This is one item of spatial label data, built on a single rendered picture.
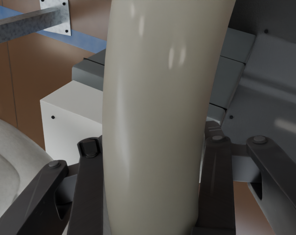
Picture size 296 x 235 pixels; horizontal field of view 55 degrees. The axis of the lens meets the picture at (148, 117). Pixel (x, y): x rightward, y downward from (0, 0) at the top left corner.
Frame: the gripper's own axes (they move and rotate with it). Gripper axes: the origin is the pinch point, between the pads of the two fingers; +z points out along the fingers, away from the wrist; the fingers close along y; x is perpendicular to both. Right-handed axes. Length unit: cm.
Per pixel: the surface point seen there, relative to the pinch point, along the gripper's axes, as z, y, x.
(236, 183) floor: 129, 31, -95
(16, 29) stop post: 122, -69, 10
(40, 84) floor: 171, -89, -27
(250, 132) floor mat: 120, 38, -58
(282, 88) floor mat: 112, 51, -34
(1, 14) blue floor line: 170, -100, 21
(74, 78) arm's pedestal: 55, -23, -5
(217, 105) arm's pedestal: 48, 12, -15
